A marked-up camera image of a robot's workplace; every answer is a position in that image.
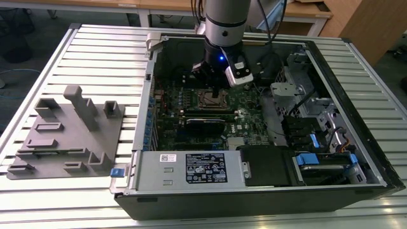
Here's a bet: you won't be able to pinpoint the black drive cable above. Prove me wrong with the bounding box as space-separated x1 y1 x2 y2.
287 84 319 117

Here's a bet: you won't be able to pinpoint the silver power supply unit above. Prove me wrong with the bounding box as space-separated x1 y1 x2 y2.
125 150 252 192

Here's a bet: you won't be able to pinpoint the hard disk in blue carrier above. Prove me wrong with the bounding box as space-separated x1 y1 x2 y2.
293 154 347 187

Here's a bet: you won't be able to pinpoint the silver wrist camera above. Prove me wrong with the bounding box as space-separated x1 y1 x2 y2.
224 56 254 86

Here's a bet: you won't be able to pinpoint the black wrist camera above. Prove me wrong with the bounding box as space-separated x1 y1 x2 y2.
190 62 206 78

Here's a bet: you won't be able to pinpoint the thick black loop cable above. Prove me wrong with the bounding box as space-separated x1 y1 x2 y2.
256 51 284 83

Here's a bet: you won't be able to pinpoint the blue floor cable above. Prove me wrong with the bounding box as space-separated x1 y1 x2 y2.
0 68 42 100

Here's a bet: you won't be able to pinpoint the silver metal bracket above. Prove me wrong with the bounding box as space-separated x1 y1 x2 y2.
269 82 303 96

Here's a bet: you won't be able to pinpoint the grey case release latch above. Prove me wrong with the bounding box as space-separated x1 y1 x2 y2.
145 32 162 52

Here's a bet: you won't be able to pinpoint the black PC case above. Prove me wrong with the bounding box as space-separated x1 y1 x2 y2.
109 32 407 221

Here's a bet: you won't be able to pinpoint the green RAM stick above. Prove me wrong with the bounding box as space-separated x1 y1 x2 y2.
184 114 238 121

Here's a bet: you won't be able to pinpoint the grey parts rack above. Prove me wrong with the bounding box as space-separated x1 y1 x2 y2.
5 85 126 180

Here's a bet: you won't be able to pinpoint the wooden desk white legs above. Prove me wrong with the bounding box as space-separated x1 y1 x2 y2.
0 0 149 27
138 0 335 37

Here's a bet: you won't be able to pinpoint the orange yellow power wires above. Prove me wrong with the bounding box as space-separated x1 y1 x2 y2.
339 140 353 153

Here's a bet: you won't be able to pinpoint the black graphics card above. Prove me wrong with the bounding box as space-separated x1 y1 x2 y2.
185 118 226 138

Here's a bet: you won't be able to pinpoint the wooden cabinet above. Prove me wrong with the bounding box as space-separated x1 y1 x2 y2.
320 0 407 67

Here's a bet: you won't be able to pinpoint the green motherboard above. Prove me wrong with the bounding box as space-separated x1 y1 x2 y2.
150 75 277 152

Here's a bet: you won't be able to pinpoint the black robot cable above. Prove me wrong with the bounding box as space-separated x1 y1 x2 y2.
257 0 287 46

